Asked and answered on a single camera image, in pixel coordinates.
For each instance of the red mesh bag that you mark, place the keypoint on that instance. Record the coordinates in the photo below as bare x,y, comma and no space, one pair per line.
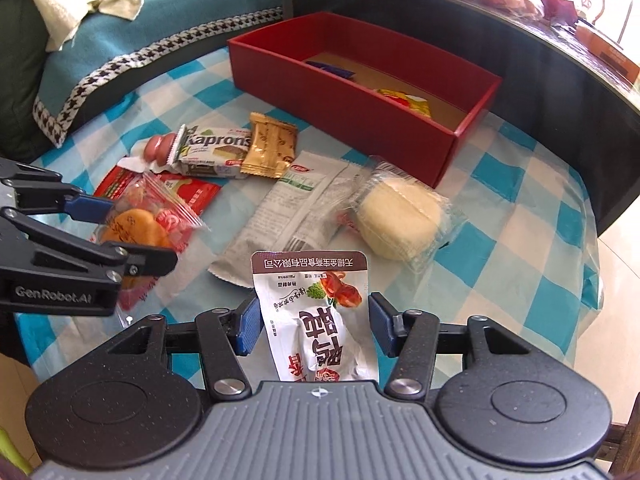
550,5

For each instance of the white green wafer packet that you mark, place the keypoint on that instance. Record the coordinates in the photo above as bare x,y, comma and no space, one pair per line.
215,152

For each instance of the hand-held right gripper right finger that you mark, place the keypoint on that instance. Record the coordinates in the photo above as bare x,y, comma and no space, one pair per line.
382,327

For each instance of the green sofa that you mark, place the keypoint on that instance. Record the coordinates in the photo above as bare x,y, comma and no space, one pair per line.
15,85

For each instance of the pink sausage snack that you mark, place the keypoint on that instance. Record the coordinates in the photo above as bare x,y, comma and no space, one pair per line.
157,150

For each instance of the white snack pouch brown band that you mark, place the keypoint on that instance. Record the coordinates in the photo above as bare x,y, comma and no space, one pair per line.
320,330

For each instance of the yellow packet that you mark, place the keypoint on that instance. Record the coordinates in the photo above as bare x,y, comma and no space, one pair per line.
407,102

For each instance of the dark coffee table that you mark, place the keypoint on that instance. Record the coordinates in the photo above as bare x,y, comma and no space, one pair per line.
550,85

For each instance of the gold biscuit packet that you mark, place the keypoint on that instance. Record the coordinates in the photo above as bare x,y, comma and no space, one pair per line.
267,147

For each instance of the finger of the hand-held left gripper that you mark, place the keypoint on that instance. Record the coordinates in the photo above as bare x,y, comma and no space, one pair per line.
145,264
90,208

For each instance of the red cardboard box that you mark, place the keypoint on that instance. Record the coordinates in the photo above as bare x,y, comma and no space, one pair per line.
350,105

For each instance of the red packet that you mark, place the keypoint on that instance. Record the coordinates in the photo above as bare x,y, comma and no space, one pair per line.
200,195

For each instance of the purple packet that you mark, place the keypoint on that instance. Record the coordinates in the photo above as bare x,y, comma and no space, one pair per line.
325,66

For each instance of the long grey white packet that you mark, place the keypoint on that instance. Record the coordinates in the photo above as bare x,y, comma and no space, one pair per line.
295,205

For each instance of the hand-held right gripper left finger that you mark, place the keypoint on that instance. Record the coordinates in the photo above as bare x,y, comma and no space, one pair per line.
248,327

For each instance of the orange cardboard box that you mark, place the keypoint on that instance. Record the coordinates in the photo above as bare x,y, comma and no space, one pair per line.
610,52

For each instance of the blue white checkered tablecloth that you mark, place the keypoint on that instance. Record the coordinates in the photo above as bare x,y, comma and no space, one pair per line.
525,210

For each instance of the carved wooden chair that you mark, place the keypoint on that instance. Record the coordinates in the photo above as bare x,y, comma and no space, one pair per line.
587,0

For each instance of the brown wooden furniture piece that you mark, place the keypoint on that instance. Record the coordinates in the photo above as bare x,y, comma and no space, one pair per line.
622,440

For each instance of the round pale cake clear wrapper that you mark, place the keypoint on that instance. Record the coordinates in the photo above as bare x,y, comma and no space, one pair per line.
400,220

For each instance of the orange cake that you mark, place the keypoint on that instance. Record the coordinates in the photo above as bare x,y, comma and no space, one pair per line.
145,225

